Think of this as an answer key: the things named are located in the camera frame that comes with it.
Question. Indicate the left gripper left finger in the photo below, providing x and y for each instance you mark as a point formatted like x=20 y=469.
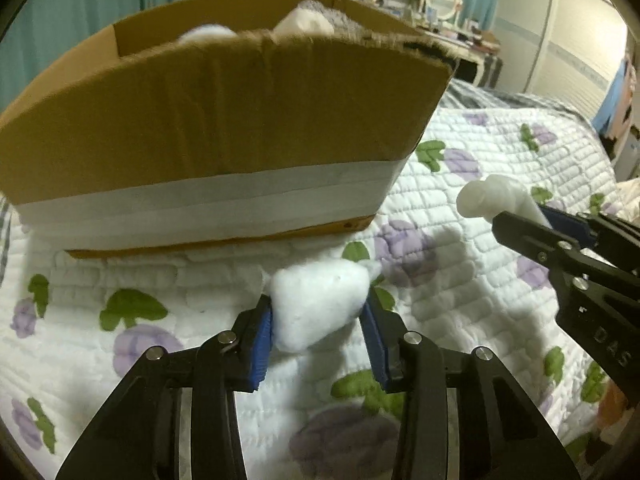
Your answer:
x=135 y=433

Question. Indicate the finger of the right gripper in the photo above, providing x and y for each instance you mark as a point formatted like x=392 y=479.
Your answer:
x=570 y=225

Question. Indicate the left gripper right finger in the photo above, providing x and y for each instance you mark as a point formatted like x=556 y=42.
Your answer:
x=502 y=434

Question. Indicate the white sock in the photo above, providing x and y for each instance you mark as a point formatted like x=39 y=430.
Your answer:
x=503 y=202

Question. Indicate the white sock ball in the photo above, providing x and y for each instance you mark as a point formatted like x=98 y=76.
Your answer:
x=314 y=299

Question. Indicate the cream lace fabric bundle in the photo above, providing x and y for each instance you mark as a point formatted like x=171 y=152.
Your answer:
x=312 y=18

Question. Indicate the white floral quilt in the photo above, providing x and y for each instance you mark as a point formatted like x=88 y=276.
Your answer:
x=70 y=328

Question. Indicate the grey checked blanket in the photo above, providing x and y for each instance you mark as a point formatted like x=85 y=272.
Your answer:
x=461 y=95

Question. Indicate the white wardrobe door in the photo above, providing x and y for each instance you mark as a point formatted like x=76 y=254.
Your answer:
x=569 y=50

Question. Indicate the white dressing table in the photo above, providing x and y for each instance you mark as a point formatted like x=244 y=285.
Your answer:
x=477 y=52

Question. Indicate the brown cardboard box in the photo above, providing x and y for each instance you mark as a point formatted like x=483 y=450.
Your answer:
x=191 y=124

